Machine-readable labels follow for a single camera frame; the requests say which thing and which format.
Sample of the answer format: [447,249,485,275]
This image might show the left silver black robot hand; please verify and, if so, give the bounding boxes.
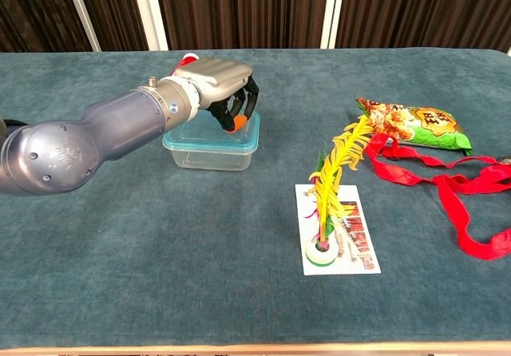
[173,57,260,133]

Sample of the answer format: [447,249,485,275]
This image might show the translucent blue plastic lid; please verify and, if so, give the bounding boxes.
[161,110,261,152]

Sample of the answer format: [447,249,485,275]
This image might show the clear plastic container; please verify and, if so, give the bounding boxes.
[167,146,253,172]

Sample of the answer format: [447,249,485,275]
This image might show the red ketchup squeeze bottle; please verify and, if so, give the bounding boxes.
[169,52,200,78]

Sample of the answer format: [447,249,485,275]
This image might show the dark brown pleated curtain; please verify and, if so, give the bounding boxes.
[0,0,511,53]

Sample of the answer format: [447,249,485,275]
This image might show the yellow feather shuttlecock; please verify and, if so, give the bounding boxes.
[305,114,376,268]

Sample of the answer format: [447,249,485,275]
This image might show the teal table cloth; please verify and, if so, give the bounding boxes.
[0,47,511,351]

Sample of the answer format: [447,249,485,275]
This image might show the white printed card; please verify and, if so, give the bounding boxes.
[294,183,382,276]

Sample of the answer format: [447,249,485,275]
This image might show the green orange snack bag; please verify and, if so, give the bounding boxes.
[356,97,473,156]

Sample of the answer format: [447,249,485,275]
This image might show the wide white frame post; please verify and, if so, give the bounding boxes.
[129,0,169,52]

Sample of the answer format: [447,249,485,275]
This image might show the thin white frame post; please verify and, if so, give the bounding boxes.
[61,0,101,53]

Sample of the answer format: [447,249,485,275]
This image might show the red fabric strap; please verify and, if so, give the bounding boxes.
[363,132,511,261]

